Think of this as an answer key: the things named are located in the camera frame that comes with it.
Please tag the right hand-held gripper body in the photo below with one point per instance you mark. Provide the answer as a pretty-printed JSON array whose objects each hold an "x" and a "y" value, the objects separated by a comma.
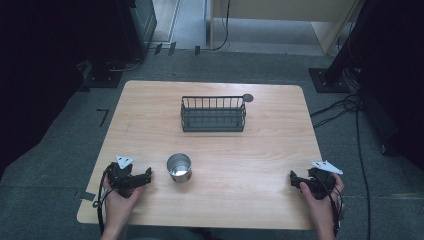
[{"x": 321, "y": 181}]

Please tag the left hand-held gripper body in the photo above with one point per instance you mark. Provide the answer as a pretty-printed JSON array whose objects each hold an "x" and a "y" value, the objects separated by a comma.
[{"x": 121, "y": 176}]

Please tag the person's right hand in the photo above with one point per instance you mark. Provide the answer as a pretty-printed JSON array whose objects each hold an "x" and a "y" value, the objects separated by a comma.
[{"x": 320, "y": 206}]

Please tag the person's left hand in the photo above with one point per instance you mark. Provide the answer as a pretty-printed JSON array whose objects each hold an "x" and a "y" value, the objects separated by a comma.
[{"x": 120, "y": 205}]

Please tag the silver metal cup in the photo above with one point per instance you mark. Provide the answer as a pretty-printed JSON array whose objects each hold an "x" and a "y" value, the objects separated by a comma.
[{"x": 179, "y": 168}]

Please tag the grey tape strip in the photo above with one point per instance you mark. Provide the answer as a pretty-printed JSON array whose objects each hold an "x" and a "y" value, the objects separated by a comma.
[{"x": 85, "y": 195}]

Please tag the dark round table grommet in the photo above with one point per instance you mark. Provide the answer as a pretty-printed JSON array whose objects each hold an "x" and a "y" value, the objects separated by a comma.
[{"x": 248, "y": 97}]

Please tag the black metal stand with base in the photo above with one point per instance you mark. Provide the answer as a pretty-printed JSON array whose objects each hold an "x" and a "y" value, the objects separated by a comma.
[
  {"x": 330, "y": 78},
  {"x": 103, "y": 75}
]

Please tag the dark curtain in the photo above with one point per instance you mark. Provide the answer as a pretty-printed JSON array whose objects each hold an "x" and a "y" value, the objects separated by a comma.
[
  {"x": 33, "y": 73},
  {"x": 396, "y": 83}
]

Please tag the short black tape strip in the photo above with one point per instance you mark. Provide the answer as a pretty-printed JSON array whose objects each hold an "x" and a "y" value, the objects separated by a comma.
[
  {"x": 172, "y": 48},
  {"x": 197, "y": 50}
]

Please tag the dark equipment cabinet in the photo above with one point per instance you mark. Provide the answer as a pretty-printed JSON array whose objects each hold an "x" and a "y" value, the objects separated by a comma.
[{"x": 140, "y": 23}]

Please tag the light wooden cabinet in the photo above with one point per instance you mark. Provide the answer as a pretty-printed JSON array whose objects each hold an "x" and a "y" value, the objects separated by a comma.
[{"x": 283, "y": 10}]

